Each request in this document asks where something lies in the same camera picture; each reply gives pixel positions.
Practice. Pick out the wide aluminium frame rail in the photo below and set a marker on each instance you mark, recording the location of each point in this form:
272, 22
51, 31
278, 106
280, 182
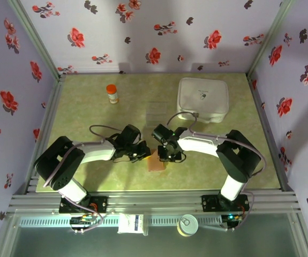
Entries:
153, 202

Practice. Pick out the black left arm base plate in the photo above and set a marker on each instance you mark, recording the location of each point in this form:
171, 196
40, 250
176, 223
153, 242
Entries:
100, 204

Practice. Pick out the brown leather card holder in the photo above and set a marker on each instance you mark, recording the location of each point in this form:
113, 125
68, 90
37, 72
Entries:
156, 165

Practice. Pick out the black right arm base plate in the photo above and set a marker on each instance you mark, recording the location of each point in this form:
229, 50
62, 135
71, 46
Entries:
210, 203

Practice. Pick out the white packet with blue print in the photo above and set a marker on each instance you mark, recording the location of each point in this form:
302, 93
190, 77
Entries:
129, 223

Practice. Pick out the orange-capped pill bottle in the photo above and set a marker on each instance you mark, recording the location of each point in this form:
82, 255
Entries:
112, 93

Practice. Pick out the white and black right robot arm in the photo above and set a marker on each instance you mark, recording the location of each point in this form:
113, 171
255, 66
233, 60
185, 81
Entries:
199, 144

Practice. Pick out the tin can with pull tab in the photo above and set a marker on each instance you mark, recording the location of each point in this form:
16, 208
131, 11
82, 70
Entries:
187, 224

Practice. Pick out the white zip pouch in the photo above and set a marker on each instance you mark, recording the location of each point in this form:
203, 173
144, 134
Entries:
202, 99

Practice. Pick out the aluminium side frame rail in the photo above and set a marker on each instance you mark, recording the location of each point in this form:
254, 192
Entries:
269, 134
52, 112

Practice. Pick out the aluminium corner post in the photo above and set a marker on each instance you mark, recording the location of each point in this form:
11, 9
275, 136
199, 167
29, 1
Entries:
37, 40
269, 40

